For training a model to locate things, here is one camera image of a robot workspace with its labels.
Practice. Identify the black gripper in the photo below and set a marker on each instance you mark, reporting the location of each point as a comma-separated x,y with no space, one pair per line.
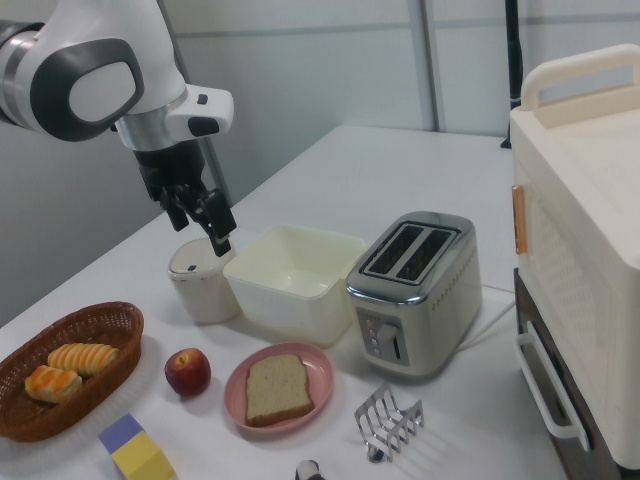
172,167

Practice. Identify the toast bread slice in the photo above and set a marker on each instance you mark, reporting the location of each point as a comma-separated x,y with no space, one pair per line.
277,390

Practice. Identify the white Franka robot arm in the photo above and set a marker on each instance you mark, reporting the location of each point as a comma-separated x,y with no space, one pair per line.
125,30

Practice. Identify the striped bread roll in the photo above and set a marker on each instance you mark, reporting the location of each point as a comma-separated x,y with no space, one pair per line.
82,357

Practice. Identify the pink plate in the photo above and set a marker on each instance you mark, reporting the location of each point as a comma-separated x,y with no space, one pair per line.
320,375

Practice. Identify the small white lidded bin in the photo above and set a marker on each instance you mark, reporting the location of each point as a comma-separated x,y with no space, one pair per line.
200,295

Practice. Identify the white rectangular plastic container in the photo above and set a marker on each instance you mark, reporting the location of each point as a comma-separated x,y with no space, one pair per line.
290,310

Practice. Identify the brown wicker basket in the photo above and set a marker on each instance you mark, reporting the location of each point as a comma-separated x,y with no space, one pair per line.
100,325

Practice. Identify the red apple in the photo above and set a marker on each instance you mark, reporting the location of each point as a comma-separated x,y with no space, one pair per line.
187,372

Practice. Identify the orange glazed pastry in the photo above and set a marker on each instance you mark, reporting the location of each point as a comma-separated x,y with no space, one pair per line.
52,384

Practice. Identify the purple foam block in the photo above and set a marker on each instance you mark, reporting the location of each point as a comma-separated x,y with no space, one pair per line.
120,430

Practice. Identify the yellow foam block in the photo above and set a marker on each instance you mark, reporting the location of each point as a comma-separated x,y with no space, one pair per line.
142,457

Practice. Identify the cream and chrome toaster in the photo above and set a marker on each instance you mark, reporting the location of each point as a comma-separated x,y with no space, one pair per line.
440,310

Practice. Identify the metal toast rack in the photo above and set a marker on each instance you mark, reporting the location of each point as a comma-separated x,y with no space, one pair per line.
385,420

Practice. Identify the panda figurine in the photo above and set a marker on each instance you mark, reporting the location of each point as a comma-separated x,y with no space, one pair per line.
307,471

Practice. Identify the black pole stand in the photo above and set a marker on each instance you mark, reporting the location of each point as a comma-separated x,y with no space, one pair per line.
512,60

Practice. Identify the cream microwave oven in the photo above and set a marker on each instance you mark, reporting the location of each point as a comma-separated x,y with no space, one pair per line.
590,250

